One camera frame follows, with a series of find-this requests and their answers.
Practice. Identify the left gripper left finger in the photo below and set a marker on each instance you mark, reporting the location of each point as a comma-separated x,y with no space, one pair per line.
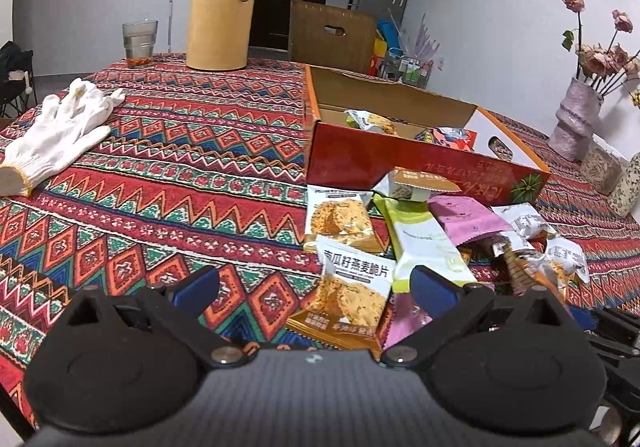
174,310

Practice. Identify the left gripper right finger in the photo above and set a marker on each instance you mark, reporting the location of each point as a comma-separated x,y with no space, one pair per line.
431,314

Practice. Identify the green white nut bar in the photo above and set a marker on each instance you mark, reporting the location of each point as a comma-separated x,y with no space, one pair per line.
419,240

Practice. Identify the pink snack packet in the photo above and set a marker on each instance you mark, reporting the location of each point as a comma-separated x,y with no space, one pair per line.
464,219

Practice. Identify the red blue snack bag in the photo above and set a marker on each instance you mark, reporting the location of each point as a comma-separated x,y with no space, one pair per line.
454,138

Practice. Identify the orange snack packet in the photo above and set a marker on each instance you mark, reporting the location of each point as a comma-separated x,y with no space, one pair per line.
533,271

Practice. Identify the white silver snack packet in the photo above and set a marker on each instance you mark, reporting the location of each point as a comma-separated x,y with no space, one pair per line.
527,225

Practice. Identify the small jelly cup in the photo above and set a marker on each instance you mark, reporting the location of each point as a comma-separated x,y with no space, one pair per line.
418,186

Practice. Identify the patterned red tablecloth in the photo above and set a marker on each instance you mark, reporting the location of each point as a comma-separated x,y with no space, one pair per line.
208,169

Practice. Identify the floral slim vase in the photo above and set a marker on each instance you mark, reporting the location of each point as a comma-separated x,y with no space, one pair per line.
626,192

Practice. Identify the pink ceramic vase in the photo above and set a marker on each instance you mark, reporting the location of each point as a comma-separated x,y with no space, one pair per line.
577,116

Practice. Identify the red cardboard snack box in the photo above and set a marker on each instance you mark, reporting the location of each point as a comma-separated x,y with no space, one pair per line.
359,128

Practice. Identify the white cotton glove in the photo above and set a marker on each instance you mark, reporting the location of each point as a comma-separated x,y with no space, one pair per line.
65,129

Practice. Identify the black folding chair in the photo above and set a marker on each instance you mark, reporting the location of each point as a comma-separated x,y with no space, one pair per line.
18,89

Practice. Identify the glass cup with drink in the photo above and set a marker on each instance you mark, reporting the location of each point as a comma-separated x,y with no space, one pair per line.
139,39

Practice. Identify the yellow thermos jug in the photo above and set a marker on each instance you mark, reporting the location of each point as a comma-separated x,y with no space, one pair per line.
219,34

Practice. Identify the brown cardboard box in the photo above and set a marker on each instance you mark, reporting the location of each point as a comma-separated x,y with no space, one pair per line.
330,36

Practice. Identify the wire basket cart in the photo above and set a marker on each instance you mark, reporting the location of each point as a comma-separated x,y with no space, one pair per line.
406,70

